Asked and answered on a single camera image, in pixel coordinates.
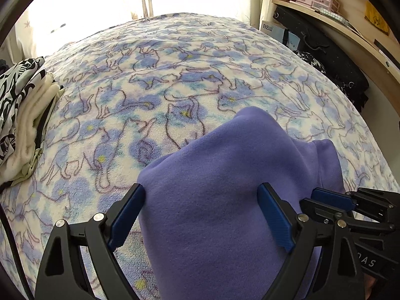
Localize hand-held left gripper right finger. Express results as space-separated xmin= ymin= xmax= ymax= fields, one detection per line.
xmin=256 ymin=182 xmax=366 ymax=300

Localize white floral curtain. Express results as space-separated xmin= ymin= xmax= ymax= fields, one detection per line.
xmin=12 ymin=0 xmax=276 ymax=58

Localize grey blue box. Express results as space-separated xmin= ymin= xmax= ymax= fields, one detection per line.
xmin=260 ymin=20 xmax=288 ymax=43

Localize purple zip hoodie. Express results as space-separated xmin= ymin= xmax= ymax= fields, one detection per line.
xmin=136 ymin=106 xmax=346 ymax=300

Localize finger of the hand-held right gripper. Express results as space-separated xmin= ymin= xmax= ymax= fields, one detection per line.
xmin=299 ymin=198 xmax=355 ymax=226
xmin=311 ymin=187 xmax=358 ymax=210

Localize black long bag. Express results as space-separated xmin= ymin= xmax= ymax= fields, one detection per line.
xmin=272 ymin=4 xmax=370 ymax=113

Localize yellow packet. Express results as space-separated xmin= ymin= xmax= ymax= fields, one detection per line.
xmin=364 ymin=1 xmax=391 ymax=36

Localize cream folded garment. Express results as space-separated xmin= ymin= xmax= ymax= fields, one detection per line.
xmin=0 ymin=75 xmax=66 ymax=184

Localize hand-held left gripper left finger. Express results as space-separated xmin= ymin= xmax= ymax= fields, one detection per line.
xmin=34 ymin=183 xmax=146 ymax=300

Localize small blue box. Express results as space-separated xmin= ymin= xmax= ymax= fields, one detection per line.
xmin=286 ymin=31 xmax=303 ymax=51

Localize wooden shelf unit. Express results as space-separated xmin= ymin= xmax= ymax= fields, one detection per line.
xmin=270 ymin=0 xmax=400 ymax=116

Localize cat print fleece blanket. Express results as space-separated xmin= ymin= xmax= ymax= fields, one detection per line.
xmin=0 ymin=12 xmax=400 ymax=300

